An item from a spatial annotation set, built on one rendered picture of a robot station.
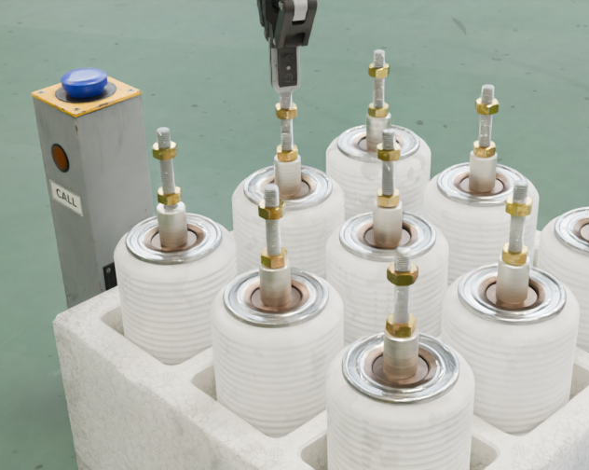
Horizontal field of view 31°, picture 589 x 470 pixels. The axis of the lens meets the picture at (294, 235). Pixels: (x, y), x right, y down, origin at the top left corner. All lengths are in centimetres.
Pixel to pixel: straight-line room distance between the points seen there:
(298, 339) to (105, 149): 30
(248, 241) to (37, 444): 31
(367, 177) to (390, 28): 110
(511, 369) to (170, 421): 25
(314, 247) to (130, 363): 18
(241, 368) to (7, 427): 39
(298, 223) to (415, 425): 26
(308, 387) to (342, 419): 8
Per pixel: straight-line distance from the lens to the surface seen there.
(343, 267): 81
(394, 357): 68
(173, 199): 82
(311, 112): 167
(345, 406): 67
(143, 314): 83
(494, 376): 76
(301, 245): 88
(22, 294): 128
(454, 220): 88
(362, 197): 96
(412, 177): 96
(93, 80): 95
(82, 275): 102
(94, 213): 97
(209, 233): 84
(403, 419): 66
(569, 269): 83
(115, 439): 90
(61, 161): 96
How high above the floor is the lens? 67
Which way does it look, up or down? 30 degrees down
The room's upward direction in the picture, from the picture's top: 2 degrees counter-clockwise
